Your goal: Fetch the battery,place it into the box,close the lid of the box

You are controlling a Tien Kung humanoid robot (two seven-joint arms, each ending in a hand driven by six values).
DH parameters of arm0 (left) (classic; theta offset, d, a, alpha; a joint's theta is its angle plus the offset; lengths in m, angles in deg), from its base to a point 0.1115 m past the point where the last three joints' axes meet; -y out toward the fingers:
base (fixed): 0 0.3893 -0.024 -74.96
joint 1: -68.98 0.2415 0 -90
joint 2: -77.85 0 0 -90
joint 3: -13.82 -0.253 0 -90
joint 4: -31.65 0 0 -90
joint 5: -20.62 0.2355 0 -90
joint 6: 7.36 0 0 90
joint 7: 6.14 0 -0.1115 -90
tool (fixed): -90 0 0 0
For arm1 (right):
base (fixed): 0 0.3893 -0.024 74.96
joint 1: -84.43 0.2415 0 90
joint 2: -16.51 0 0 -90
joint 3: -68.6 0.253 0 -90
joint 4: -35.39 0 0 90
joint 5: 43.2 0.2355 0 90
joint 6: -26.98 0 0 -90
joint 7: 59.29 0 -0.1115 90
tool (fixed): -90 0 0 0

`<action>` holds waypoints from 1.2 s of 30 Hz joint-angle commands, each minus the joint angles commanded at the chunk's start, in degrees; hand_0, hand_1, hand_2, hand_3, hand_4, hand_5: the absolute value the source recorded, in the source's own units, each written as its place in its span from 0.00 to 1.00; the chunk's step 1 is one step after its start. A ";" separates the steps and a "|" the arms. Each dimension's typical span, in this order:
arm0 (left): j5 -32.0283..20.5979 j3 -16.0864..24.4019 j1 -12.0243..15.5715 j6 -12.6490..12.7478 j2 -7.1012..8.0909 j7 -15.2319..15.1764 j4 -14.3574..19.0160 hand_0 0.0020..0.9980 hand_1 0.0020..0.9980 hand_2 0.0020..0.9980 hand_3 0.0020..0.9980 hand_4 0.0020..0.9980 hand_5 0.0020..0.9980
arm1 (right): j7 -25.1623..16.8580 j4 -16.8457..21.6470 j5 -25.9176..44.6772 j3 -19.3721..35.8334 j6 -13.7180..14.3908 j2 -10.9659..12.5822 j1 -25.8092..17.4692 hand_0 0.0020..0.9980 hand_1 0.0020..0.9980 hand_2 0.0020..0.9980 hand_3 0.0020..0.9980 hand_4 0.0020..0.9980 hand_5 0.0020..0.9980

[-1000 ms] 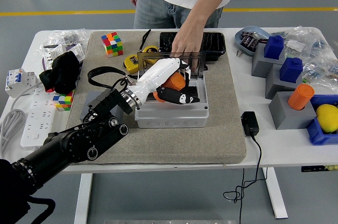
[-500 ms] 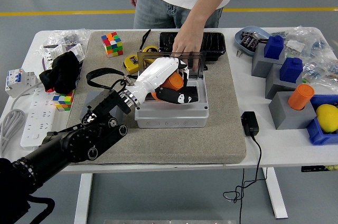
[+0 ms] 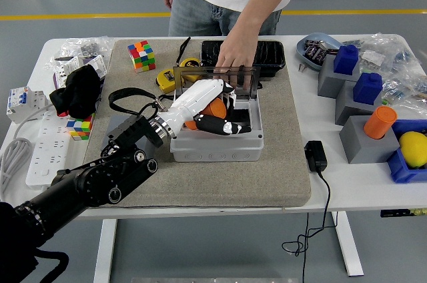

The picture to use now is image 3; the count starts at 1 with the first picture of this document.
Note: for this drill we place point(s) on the person's left hand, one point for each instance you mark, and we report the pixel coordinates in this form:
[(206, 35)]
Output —
[(238, 51)]

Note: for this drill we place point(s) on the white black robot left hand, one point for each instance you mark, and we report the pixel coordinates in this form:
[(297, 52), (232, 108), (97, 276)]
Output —
[(193, 99)]

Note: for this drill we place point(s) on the orange cylinder battery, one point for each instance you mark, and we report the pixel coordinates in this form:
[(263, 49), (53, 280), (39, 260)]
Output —
[(215, 109), (380, 123)]

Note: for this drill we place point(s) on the grey junction box smoked lid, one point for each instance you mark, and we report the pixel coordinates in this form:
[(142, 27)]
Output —
[(217, 151)]

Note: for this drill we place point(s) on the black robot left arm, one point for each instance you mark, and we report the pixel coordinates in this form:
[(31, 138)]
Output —
[(100, 183)]

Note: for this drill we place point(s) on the black plastic tray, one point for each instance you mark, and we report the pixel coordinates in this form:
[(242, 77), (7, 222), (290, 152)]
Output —
[(270, 56)]

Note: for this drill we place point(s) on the yellow tape measure grey label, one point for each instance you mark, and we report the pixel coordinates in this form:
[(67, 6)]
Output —
[(165, 81)]

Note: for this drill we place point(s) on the yellow tape measure 5m label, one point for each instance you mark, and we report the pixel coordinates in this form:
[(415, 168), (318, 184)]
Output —
[(188, 62)]

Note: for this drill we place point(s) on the pale blue dish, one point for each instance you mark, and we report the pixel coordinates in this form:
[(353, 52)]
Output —
[(302, 52)]

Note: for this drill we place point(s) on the small metal clip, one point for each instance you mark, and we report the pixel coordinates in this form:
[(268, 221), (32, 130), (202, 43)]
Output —
[(302, 68)]

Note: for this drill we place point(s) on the large colourful puzzle cube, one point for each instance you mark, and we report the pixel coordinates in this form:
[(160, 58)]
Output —
[(141, 57)]

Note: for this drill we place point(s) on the dark circuit modules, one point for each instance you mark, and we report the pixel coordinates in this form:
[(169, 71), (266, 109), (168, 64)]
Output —
[(315, 51)]

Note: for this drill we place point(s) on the grey holder block round hole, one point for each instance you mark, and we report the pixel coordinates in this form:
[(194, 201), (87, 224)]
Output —
[(115, 122), (363, 149)]

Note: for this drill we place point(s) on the grey-brown mat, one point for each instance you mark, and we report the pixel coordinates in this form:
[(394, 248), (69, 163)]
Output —
[(200, 183)]

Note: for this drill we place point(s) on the grey holder block square hole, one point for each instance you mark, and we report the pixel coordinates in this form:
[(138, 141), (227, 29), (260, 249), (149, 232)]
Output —
[(347, 111), (328, 84)]

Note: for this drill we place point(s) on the clear bag of screws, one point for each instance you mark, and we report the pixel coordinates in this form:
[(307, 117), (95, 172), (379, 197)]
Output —
[(83, 46)]

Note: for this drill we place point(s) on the blue plastic block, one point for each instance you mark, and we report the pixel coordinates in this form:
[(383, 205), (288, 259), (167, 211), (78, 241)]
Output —
[(367, 91), (347, 61)]

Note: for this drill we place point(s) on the black cloth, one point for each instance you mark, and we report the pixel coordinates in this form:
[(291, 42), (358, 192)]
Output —
[(80, 89)]

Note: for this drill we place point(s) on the small colourful puzzle cube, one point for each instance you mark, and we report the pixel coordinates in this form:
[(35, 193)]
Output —
[(80, 127)]

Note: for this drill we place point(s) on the white breaker with purple label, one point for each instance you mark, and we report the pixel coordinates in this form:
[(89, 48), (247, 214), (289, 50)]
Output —
[(71, 66)]

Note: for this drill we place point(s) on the black power adapter plug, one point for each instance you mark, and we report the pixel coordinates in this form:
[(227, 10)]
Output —
[(316, 157)]

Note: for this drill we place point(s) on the white power strip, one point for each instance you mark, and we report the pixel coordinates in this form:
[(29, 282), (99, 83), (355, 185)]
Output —
[(46, 163)]

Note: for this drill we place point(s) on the clear bags of small parts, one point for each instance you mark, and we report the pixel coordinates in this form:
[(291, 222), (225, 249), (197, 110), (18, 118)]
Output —
[(400, 59)]

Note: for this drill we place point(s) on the white circuit breaker blue switches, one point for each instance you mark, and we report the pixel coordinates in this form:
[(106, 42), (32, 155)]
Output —
[(20, 102)]

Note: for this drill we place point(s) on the white table leg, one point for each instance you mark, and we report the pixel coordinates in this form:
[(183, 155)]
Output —
[(105, 249), (348, 246)]

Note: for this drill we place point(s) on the yellow lemon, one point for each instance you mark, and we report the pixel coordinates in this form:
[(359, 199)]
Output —
[(415, 149)]

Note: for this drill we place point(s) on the blue storage bin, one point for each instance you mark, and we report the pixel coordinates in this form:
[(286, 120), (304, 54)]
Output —
[(403, 171)]

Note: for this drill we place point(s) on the black table control panel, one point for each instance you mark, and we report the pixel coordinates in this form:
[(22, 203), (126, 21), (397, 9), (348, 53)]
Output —
[(392, 213)]

